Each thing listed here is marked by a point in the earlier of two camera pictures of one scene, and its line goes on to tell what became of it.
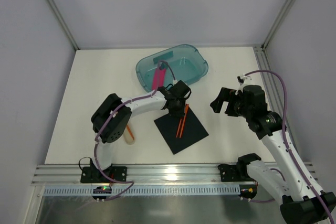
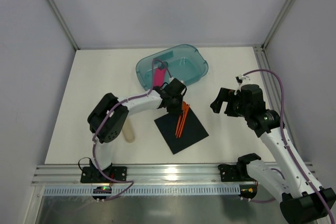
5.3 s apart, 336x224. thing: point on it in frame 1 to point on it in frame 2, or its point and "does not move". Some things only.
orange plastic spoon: x=130 y=132 to x=184 y=106
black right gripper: x=228 y=102 does not move
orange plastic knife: x=179 y=128 does not move
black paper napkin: x=192 y=131 does not move
